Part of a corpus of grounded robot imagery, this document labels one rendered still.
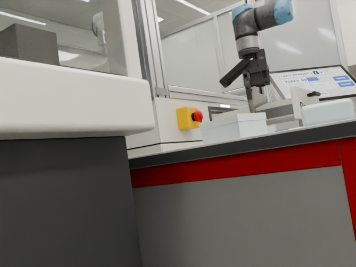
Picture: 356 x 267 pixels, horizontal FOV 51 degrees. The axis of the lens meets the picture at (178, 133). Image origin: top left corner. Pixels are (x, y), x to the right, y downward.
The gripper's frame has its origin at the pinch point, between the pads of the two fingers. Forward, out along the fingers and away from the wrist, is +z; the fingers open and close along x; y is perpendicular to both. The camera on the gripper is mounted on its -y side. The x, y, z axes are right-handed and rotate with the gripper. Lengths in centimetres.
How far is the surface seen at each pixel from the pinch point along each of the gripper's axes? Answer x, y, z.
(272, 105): 10.2, 6.3, -2.5
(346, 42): 339, 89, -96
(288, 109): 8.2, 11.6, 0.2
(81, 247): -68, -26, 25
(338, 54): 179, 55, -50
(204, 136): -40.3, -8.1, 7.8
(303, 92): 14.6, 17.6, -5.2
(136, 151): -11.4, -37.5, 7.2
